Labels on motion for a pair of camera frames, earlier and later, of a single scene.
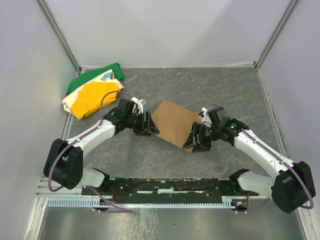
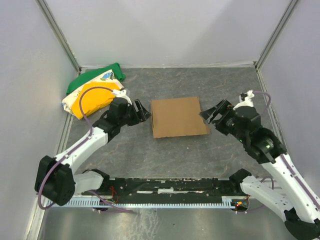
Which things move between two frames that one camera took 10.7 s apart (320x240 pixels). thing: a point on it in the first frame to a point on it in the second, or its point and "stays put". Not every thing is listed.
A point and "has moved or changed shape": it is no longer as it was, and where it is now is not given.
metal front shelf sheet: (267, 223) stays put
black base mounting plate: (170, 190) stays put
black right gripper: (198, 135) to (222, 114)
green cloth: (81, 79) stays put
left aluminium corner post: (59, 35) stays put
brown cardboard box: (175, 123) has moved or changed shape
